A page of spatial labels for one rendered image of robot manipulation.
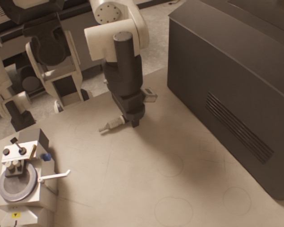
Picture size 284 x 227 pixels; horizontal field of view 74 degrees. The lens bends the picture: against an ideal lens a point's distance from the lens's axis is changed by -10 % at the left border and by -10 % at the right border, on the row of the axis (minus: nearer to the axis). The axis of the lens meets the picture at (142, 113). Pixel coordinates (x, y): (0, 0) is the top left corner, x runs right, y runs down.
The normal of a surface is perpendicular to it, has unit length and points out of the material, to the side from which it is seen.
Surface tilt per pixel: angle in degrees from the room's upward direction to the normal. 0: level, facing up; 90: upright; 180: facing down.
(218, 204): 0
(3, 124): 0
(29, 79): 90
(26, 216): 0
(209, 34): 58
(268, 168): 90
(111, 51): 90
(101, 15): 107
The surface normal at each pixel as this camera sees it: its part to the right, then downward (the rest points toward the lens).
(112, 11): 0.32, 0.87
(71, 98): 0.02, -0.49
